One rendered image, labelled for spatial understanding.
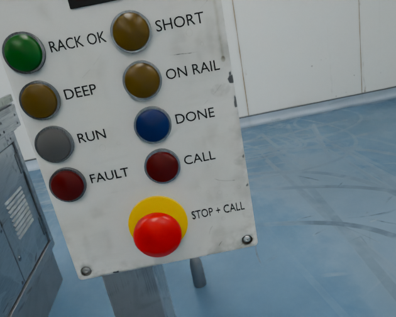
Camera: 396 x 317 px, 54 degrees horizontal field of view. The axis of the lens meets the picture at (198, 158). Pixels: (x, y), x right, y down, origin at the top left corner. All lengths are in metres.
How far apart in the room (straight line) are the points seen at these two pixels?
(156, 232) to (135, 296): 0.17
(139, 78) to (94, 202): 0.11
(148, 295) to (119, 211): 0.15
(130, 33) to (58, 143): 0.10
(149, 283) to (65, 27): 0.28
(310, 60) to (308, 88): 0.28
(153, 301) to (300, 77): 3.70
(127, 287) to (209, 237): 0.14
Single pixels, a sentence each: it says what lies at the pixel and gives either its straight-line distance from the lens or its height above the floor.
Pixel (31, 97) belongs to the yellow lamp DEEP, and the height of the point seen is 1.13.
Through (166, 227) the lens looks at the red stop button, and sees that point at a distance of 0.32.
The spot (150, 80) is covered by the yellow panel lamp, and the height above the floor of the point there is 1.12.
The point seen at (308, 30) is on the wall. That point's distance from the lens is 4.05.
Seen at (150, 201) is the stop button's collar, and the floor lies 1.02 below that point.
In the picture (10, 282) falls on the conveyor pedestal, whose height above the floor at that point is 0.33.
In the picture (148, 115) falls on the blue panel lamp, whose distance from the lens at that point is 0.31.
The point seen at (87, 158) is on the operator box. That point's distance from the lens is 0.33.
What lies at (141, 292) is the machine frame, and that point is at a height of 0.88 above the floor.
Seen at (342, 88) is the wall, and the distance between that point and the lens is 4.25.
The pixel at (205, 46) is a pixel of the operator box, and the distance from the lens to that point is 0.31.
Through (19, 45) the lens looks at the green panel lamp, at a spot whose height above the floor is 1.16.
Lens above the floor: 1.16
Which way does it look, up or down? 20 degrees down
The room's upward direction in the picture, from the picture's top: 11 degrees counter-clockwise
